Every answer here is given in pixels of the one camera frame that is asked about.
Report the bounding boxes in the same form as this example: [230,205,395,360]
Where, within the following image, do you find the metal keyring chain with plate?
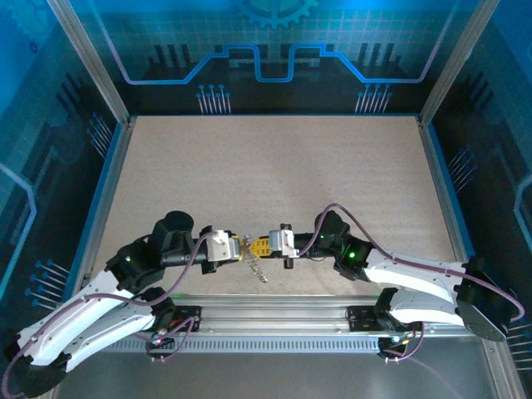
[239,233,270,285]

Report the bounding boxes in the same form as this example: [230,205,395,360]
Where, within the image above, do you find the blue table edge strip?
[427,120,483,267]
[62,120,126,300]

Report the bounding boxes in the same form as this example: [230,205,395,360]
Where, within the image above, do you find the small controller board with LEDs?
[377,332,416,363]
[144,330,176,363]

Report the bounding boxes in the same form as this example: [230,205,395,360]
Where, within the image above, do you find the brushed metal plate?
[53,351,500,399]

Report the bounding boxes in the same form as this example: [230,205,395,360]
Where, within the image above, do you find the blue circuit-print acrylic panel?
[0,0,126,399]
[427,0,532,399]

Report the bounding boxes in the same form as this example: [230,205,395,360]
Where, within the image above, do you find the blue gear-print acrylic panel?
[68,0,479,116]

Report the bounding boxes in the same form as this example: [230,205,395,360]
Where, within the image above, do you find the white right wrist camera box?
[267,227,299,258]

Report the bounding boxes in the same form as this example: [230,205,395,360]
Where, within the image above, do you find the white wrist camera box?
[204,229,236,264]
[267,227,299,258]

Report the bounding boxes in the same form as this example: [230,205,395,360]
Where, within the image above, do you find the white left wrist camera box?
[204,229,236,264]

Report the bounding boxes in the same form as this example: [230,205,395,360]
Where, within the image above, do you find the long aluminium base rail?
[74,293,500,338]

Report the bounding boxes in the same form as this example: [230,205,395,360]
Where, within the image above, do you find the aluminium table edge rail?
[78,116,137,292]
[416,116,473,267]

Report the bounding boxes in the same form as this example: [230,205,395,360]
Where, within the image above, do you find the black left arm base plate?
[174,305,204,333]

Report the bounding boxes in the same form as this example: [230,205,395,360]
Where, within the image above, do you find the slotted grey cable duct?
[107,335,494,355]

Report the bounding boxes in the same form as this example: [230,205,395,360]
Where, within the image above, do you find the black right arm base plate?
[347,305,436,333]

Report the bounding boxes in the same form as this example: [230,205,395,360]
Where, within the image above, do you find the aluminium frame post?
[417,0,502,128]
[44,0,134,128]

